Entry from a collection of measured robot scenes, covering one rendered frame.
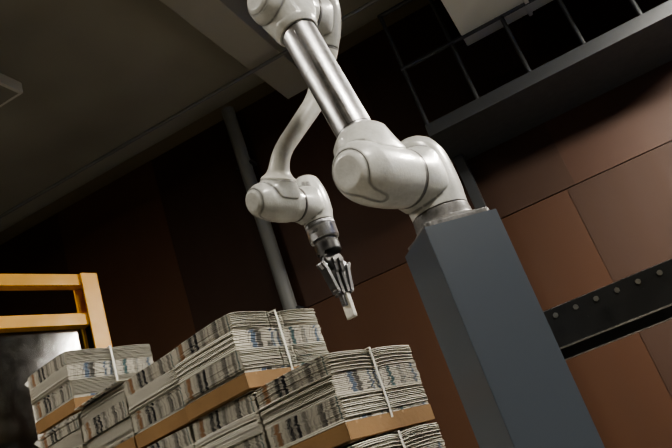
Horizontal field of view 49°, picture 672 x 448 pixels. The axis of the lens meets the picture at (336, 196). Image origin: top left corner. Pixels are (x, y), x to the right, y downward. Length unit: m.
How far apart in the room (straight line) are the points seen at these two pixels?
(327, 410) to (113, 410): 0.95
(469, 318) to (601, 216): 3.95
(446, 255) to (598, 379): 3.82
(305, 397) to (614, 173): 4.09
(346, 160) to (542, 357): 0.64
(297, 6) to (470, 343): 1.00
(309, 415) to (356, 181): 0.64
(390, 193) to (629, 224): 3.99
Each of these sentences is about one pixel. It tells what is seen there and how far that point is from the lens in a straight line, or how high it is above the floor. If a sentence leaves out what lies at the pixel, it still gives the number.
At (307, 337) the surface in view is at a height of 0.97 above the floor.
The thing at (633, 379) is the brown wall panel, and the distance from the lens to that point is 5.50.
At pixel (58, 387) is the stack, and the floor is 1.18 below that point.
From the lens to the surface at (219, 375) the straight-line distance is 2.17.
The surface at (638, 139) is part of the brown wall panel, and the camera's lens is 5.76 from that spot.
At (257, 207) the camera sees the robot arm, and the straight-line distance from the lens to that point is 2.00.
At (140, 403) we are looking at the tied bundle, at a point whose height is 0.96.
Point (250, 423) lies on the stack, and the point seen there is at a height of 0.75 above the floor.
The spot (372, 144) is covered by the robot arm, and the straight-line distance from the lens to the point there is 1.72.
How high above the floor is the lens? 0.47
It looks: 22 degrees up
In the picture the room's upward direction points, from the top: 20 degrees counter-clockwise
